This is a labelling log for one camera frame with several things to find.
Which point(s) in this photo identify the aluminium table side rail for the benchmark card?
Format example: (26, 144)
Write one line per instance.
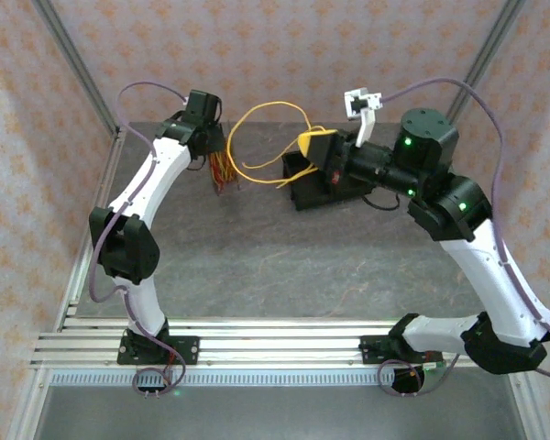
(73, 284)
(529, 412)

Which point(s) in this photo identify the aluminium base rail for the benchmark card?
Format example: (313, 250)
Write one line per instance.
(279, 344)

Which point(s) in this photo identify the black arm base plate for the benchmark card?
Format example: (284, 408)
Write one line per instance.
(371, 350)
(185, 350)

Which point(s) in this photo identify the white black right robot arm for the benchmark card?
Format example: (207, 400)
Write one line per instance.
(486, 275)

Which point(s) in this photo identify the aluminium frame post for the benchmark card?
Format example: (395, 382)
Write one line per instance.
(75, 59)
(482, 59)

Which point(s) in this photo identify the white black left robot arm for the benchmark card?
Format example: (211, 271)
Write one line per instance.
(158, 174)

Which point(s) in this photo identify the black divided tray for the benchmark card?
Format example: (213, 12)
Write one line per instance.
(311, 197)

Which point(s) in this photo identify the grey metal panel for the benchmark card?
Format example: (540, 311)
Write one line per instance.
(279, 412)

